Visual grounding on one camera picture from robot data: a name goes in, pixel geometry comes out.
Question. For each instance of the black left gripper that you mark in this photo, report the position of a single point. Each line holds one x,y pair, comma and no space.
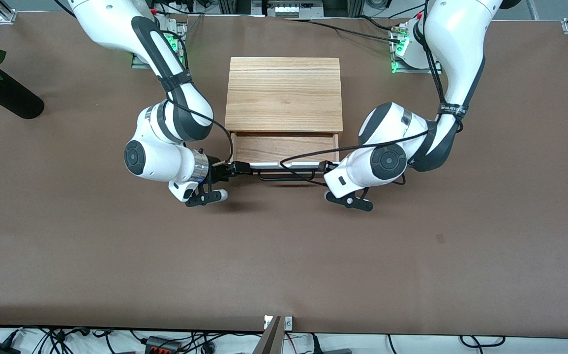
324,168

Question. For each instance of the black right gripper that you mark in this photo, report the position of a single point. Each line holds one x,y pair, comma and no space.
219,172

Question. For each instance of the wooden drawer with white front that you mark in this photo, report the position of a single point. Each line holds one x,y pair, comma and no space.
284,147

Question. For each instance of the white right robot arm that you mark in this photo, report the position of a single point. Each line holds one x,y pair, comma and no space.
165,167

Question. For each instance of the light wooden drawer cabinet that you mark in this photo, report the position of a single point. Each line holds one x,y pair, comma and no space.
284,93

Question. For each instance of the white terminal strip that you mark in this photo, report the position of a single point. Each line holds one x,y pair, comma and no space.
288,10

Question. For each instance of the black plug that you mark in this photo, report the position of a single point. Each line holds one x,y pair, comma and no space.
335,351

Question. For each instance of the black orange connector block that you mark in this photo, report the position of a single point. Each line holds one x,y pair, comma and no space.
163,344

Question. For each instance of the black cylindrical vase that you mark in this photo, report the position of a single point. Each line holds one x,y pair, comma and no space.
13,98

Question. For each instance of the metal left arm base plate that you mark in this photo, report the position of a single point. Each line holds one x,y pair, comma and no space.
406,71

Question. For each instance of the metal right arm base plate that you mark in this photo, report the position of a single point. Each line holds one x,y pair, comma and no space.
175,27

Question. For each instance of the small metal post bracket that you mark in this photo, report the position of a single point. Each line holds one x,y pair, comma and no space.
288,323

